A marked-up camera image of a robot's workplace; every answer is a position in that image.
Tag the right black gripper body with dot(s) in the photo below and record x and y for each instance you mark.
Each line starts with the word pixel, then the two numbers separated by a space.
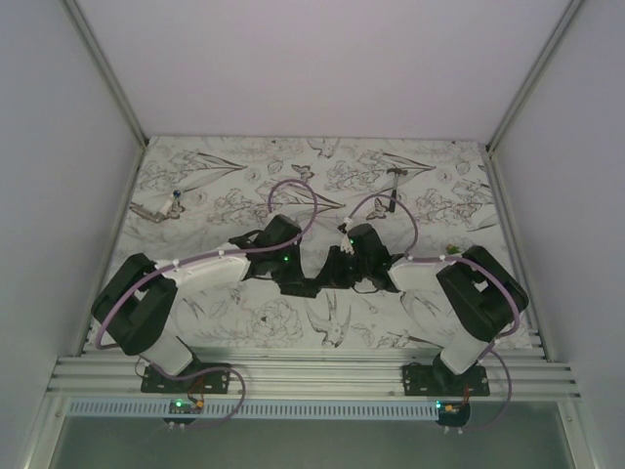
pixel 345 268

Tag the grey slotted cable duct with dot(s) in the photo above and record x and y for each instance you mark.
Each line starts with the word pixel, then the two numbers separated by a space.
pixel 258 409

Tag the black fuse box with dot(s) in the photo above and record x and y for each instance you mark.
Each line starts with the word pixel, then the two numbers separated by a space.
pixel 306 287

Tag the small circuit board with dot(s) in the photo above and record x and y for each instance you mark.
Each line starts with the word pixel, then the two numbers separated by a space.
pixel 185 407
pixel 451 408

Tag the right small circuit board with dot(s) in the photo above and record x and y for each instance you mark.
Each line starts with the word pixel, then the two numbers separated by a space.
pixel 451 408

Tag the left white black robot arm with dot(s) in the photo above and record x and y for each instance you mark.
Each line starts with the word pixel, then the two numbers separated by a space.
pixel 135 305

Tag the green plastic connector part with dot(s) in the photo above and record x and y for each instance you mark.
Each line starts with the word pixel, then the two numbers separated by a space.
pixel 452 249

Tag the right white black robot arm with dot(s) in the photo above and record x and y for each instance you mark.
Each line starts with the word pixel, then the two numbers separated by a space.
pixel 485 298

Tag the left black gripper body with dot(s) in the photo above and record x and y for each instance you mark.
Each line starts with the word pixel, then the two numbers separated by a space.
pixel 286 268

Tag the left small circuit board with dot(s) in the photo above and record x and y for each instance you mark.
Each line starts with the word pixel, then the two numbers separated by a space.
pixel 185 407

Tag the aluminium rail frame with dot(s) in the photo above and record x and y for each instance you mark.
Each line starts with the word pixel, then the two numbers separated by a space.
pixel 525 375

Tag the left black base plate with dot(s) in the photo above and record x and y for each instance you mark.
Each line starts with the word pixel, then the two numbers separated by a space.
pixel 216 382

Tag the floral patterned table mat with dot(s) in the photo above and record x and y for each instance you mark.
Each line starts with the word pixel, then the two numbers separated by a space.
pixel 230 187

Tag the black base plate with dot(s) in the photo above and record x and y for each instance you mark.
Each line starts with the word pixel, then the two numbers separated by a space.
pixel 420 381
pixel 216 382

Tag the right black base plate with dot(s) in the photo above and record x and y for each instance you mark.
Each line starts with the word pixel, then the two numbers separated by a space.
pixel 420 381

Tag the small black hammer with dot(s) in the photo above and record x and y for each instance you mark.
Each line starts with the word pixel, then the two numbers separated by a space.
pixel 397 173

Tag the metal clip with blue bead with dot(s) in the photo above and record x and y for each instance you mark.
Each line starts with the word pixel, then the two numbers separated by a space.
pixel 171 208

